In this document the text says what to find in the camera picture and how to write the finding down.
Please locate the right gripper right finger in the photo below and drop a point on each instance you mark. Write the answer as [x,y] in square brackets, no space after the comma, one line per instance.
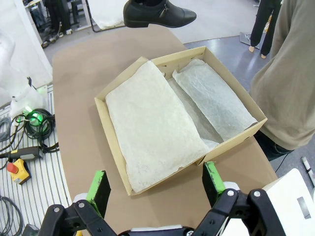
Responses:
[212,189]

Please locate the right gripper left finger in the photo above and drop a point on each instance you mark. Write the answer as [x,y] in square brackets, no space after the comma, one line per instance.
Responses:
[101,191]

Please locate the brown cardboard shoe box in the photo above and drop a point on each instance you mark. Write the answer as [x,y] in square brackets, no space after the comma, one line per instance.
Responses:
[233,141]

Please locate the white tissue wrapping paper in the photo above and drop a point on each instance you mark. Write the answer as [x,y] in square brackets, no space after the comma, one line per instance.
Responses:
[152,123]

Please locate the black leather buckle shoe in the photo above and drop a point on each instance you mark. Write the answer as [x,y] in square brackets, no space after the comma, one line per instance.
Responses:
[152,17]

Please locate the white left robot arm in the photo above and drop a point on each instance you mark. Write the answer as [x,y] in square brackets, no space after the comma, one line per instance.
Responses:
[27,98]

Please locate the white storage box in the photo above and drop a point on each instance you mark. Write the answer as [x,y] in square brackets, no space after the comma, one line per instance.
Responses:
[290,196]

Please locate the yellow emergency stop box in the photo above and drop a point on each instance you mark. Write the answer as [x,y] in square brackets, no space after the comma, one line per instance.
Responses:
[21,172]

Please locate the person's dark trousers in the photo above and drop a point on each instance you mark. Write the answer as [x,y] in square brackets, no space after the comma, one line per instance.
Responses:
[270,147]

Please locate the small black device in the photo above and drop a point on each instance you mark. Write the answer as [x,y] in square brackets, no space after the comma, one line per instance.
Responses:
[32,231]

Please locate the grey hand-held enabling pendant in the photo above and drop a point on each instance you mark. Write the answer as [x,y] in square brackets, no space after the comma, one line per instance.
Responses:
[27,153]

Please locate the grey marker pen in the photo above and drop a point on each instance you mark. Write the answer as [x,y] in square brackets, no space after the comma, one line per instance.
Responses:
[306,164]

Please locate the person's beige sweater torso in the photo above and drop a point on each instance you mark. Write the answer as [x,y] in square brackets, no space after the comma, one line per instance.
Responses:
[290,86]

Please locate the mannequin white jacket black trousers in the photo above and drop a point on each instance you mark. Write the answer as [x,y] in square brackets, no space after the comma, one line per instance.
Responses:
[265,24]

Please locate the white cloth sheet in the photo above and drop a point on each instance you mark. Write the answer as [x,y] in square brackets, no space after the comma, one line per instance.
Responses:
[108,14]

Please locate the background figure black trousers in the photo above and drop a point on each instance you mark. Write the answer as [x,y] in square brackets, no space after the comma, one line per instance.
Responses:
[64,14]

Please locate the white slotted robot base plate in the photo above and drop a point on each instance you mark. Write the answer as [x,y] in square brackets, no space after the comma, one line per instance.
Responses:
[44,186]

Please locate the metal mannequin base plate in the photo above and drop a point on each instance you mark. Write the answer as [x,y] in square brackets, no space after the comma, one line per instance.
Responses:
[244,38]

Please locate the black metal rack frame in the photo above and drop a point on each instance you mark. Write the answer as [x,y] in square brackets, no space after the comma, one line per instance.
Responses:
[91,22]

